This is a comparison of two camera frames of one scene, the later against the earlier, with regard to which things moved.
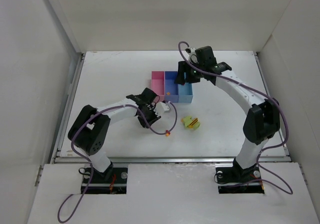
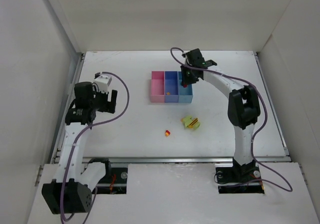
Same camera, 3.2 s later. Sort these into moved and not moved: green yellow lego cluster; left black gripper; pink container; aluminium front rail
Moved: left black gripper
Not moved: pink container; green yellow lego cluster; aluminium front rail
